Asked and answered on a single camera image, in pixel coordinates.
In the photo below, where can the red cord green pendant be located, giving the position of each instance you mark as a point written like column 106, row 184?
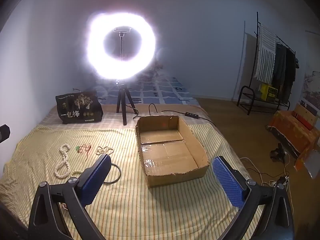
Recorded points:
column 84, row 148

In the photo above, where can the dark thin bangle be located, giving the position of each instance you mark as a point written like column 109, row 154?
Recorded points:
column 113, row 176

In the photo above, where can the black object on floor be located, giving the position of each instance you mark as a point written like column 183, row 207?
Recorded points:
column 278, row 154

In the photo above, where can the black snack bag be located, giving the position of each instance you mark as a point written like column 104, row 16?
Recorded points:
column 79, row 108

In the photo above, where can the wall landscape painting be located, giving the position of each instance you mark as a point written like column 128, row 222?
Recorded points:
column 310, row 91

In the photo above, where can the blue patterned bedsheet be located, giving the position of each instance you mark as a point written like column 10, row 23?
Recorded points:
column 157, row 90

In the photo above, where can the bright ring light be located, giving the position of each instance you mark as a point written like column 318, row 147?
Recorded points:
column 122, row 23

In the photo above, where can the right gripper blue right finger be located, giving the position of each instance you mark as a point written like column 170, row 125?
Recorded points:
column 276, row 220

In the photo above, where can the orange covered box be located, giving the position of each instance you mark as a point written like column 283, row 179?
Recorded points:
column 302, row 139

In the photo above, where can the black clothes rack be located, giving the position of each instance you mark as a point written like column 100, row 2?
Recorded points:
column 250, row 96

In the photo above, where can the yellow striped blanket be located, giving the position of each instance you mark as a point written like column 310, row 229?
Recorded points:
column 128, row 209

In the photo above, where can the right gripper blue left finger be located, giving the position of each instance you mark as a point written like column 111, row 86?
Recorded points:
column 46, row 218

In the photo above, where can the white striped hanging cloth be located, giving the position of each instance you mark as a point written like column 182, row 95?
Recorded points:
column 266, row 55

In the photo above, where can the dark hanging clothes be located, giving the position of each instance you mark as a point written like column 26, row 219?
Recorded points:
column 284, row 72

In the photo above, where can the black tripod stand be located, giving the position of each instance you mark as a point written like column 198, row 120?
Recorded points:
column 124, row 94

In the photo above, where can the white power strip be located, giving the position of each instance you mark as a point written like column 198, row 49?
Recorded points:
column 283, row 180

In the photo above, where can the small cream bead bracelet cluster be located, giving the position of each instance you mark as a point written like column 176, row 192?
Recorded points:
column 104, row 150

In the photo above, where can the brown cardboard box tray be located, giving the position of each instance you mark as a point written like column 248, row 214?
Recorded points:
column 169, row 152

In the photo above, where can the yellow box on rack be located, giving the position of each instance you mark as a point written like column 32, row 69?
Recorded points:
column 268, row 93

